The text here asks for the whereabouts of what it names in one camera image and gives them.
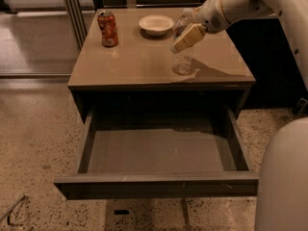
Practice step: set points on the crushed orange soda can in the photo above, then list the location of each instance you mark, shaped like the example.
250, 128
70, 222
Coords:
107, 25

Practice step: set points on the small black floor object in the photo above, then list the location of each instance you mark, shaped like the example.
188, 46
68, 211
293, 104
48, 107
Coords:
121, 212

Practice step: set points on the clear plastic water bottle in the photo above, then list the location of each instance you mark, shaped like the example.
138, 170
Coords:
182, 62

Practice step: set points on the grey rod on floor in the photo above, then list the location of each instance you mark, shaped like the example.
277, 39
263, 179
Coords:
10, 208

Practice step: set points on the white bowl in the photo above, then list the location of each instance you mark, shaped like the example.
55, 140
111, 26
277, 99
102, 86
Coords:
156, 25

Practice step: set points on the open grey top drawer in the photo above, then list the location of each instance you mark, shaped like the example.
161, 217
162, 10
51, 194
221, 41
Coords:
160, 155

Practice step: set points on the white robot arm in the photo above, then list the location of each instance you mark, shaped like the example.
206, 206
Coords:
282, 188

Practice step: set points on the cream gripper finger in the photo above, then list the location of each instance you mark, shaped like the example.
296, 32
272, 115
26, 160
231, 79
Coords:
193, 34

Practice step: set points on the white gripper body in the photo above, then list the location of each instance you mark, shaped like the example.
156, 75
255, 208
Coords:
210, 17

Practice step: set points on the grey drawer cabinet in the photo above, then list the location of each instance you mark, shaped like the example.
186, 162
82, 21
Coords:
141, 62

